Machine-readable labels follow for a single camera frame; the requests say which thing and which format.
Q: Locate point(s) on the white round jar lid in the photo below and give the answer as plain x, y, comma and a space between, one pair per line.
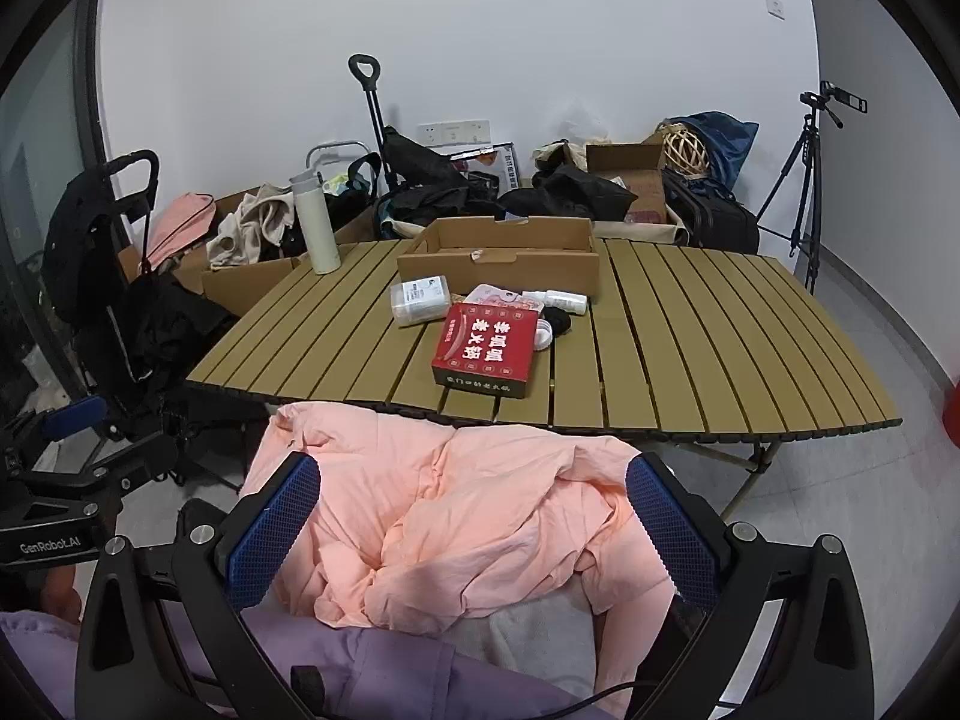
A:
544, 336

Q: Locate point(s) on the red bucket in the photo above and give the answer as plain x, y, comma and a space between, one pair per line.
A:
954, 416

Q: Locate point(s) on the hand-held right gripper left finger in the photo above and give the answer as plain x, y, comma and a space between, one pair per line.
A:
274, 532

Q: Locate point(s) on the black stroller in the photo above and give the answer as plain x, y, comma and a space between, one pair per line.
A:
97, 255

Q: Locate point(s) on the black suitcase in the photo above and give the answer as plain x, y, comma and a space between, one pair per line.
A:
712, 214

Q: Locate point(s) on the white wall socket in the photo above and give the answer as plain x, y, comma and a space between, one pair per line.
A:
453, 132

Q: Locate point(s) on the beige cloth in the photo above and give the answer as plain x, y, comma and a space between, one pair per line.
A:
251, 229

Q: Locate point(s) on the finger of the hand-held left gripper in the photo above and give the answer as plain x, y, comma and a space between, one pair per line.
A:
73, 417
120, 469

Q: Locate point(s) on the open brown cardboard box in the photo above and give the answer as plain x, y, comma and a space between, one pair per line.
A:
637, 180

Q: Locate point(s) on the clear plastic box white label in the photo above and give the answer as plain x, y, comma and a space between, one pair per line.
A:
420, 301

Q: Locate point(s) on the white spray bottle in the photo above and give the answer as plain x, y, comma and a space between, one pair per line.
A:
559, 302

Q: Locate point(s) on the pink cloth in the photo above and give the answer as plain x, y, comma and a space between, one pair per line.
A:
180, 225

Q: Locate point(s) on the black camera tripod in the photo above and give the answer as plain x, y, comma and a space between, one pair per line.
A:
806, 165

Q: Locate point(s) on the white thermos bottle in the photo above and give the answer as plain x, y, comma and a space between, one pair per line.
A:
315, 221

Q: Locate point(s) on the black round lid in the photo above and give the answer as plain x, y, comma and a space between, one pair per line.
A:
559, 320

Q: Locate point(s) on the pink printed packet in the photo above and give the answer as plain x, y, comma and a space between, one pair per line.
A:
495, 296

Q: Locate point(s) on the black bag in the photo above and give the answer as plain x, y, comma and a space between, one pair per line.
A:
416, 172

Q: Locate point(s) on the red printed box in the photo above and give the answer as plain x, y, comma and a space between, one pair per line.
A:
487, 349

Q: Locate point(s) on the large cardboard floor box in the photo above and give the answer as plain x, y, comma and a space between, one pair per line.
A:
247, 281

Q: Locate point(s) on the grey cloth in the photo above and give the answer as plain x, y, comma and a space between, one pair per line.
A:
532, 652

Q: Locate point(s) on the wicker ball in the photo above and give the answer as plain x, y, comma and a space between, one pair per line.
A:
684, 151

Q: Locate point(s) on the purple garment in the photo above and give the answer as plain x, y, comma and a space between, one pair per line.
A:
390, 679

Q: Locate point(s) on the printed picture box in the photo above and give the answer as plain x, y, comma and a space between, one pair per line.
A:
487, 165

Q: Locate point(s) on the pink jacket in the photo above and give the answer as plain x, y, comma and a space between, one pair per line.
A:
465, 510

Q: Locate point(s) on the white metal rack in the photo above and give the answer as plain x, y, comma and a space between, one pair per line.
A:
334, 151

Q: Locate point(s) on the black clothes pile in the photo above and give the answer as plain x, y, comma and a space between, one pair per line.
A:
570, 195

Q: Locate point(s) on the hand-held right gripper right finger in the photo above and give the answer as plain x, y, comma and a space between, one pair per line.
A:
671, 540

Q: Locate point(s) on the blue bag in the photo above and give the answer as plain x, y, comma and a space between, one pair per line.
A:
727, 142

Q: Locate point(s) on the beige canvas bag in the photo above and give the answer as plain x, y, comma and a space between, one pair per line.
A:
562, 156

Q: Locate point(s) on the shallow cardboard box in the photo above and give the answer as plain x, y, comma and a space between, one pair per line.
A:
499, 255

